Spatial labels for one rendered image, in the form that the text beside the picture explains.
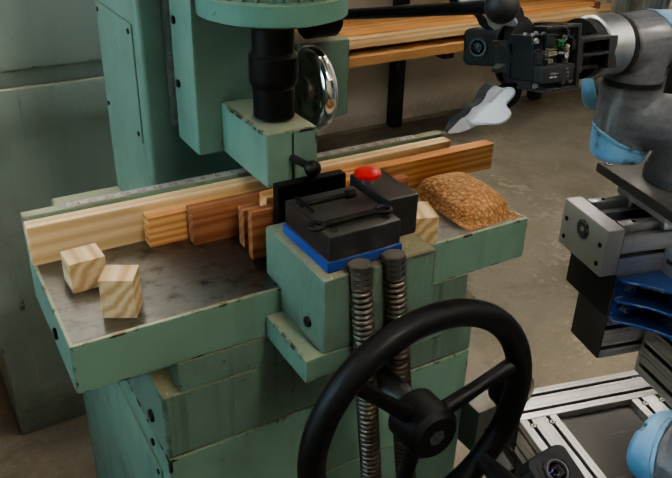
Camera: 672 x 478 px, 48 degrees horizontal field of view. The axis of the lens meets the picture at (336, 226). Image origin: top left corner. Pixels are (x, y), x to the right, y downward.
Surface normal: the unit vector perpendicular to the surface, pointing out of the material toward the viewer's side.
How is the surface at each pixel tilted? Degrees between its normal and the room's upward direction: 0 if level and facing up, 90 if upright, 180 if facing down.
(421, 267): 90
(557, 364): 0
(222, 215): 90
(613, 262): 90
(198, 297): 0
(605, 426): 0
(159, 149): 90
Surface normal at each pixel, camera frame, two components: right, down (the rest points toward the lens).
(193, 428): 0.51, 0.41
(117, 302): 0.04, 0.47
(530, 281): 0.03, -0.88
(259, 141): -0.86, 0.21
